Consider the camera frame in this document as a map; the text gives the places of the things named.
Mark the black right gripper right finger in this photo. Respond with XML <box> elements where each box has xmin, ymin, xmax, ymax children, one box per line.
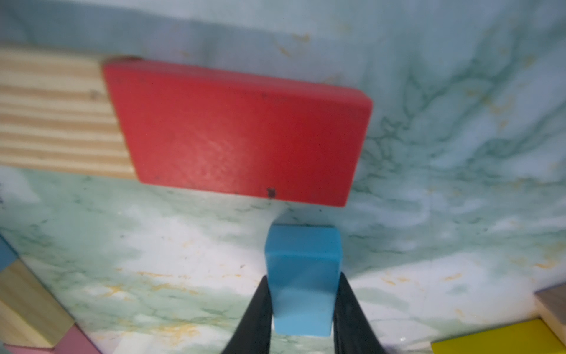
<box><xmin>333</xmin><ymin>273</ymin><xmax>386</xmax><ymax>354</ymax></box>

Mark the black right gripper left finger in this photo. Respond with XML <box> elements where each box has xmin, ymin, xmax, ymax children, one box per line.
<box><xmin>222</xmin><ymin>276</ymin><xmax>273</xmax><ymax>354</ymax></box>

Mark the small light blue block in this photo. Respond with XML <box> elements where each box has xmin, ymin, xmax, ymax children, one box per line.
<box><xmin>265</xmin><ymin>224</ymin><xmax>343</xmax><ymax>337</ymax></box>

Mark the pink block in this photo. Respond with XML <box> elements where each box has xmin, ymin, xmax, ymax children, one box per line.
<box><xmin>4</xmin><ymin>325</ymin><xmax>102</xmax><ymax>354</ymax></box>

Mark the red block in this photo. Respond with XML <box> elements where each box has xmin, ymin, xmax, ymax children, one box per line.
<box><xmin>103</xmin><ymin>59</ymin><xmax>373</xmax><ymax>207</ymax></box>

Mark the natural wood block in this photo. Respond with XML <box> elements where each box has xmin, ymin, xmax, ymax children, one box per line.
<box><xmin>1</xmin><ymin>44</ymin><xmax>137</xmax><ymax>179</ymax></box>
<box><xmin>534</xmin><ymin>283</ymin><xmax>566</xmax><ymax>345</ymax></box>
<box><xmin>1</xmin><ymin>260</ymin><xmax>75</xmax><ymax>348</ymax></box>

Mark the yellow block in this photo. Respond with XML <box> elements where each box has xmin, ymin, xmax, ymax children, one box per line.
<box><xmin>431</xmin><ymin>319</ymin><xmax>565</xmax><ymax>354</ymax></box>

